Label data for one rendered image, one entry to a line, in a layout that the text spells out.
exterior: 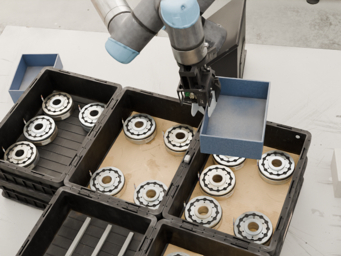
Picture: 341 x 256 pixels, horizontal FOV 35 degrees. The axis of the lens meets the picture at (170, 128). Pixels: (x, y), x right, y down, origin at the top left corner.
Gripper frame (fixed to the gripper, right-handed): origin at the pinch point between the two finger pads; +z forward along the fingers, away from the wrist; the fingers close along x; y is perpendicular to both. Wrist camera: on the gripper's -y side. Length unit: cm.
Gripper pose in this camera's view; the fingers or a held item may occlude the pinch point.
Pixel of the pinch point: (207, 108)
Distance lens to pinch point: 136.4
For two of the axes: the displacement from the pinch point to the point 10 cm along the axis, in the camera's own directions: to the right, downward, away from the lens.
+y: -2.4, 7.6, -6.0
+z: 2.1, 6.5, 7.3
